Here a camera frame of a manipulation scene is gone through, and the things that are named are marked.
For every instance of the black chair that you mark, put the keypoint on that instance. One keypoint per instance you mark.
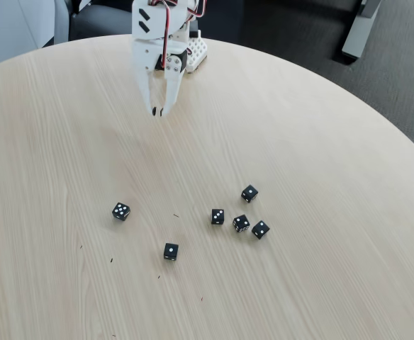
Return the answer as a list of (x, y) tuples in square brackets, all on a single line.
[(100, 21)]

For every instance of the black die showing one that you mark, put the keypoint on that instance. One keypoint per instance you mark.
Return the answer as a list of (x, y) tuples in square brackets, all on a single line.
[(171, 251), (249, 193)]

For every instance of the black die showing five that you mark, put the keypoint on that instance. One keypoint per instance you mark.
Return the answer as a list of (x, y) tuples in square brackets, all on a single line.
[(121, 211)]

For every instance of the white cabinet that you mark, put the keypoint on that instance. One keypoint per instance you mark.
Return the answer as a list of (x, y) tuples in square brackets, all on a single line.
[(8, 25)]

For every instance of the black die showing three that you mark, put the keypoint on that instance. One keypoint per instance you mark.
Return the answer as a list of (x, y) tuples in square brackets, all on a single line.
[(217, 216)]

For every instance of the black die showing two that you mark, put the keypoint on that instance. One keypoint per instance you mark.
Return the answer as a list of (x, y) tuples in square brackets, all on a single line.
[(260, 229), (241, 223)]

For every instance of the grey desk leg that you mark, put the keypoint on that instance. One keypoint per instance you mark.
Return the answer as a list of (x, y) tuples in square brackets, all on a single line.
[(357, 32)]

